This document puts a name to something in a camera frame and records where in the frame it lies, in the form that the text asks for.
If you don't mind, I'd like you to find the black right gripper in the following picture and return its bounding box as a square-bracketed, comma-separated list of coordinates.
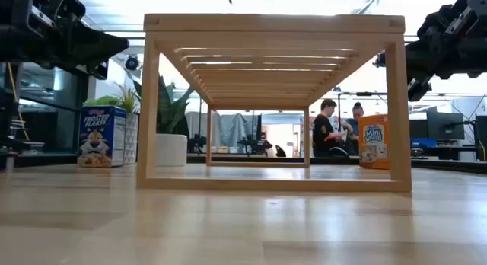
[405, 0, 487, 102]

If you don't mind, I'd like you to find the tall black monitor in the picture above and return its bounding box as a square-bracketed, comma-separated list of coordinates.
[474, 115, 487, 162]

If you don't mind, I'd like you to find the black metal stand frame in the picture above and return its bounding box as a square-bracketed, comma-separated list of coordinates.
[336, 91, 389, 117]

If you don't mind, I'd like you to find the white pot with snake plant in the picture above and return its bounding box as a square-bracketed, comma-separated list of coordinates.
[132, 75, 195, 168]

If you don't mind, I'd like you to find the black wheel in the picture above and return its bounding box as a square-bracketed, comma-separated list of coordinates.
[328, 146, 350, 158]

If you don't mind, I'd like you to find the orange Mini Wheats cereal box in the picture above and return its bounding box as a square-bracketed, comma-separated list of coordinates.
[358, 113, 390, 171]

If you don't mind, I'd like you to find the blue bin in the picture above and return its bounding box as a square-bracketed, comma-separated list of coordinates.
[410, 138, 438, 148]

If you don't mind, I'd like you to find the large black monitor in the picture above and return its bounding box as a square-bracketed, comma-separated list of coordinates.
[426, 111, 466, 141]

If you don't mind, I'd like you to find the triangle-patterned planter with succulent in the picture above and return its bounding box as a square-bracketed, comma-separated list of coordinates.
[83, 81, 140, 165]

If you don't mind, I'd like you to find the person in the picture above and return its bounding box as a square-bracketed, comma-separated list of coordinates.
[312, 98, 346, 158]
[342, 101, 365, 156]

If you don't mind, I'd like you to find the dark glass cabinet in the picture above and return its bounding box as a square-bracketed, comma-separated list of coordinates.
[0, 61, 91, 168]

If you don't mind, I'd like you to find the blue Frosted Flakes cereal box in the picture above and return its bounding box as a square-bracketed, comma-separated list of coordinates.
[78, 106, 127, 168]

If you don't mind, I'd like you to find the small white container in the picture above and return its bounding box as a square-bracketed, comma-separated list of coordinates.
[21, 141, 46, 156]

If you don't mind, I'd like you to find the small black monitor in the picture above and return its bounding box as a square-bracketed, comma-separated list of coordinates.
[409, 119, 428, 139]

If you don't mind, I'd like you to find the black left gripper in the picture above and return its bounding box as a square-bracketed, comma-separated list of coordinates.
[0, 0, 129, 81]

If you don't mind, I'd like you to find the wooden slatted shelf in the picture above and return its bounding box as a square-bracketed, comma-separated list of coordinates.
[136, 13, 412, 193]

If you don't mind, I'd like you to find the grey hanging cloth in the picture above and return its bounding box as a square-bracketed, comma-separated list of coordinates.
[219, 113, 249, 148]

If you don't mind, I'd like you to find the yellow cable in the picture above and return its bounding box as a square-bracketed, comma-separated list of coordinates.
[7, 62, 30, 142]

